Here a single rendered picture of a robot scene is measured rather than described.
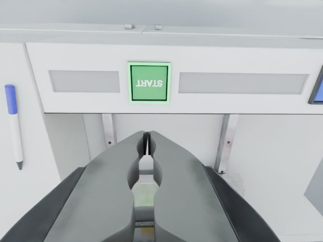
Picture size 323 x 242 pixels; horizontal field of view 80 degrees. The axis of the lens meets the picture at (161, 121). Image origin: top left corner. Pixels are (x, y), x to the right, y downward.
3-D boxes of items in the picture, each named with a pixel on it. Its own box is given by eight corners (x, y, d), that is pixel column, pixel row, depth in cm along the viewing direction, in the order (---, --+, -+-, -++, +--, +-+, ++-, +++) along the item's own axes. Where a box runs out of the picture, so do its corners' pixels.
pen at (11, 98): (22, 172, 30) (11, 87, 24) (15, 171, 30) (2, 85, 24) (25, 167, 31) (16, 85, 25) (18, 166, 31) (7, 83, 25)
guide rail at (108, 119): (126, 235, 64) (124, 244, 61) (119, 235, 64) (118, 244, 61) (111, 87, 41) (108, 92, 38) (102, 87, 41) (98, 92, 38)
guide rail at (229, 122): (207, 232, 65) (209, 241, 62) (201, 232, 65) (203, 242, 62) (238, 89, 42) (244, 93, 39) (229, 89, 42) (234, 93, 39)
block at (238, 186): (234, 204, 50) (238, 214, 48) (221, 204, 50) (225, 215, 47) (241, 181, 47) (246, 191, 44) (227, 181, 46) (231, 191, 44)
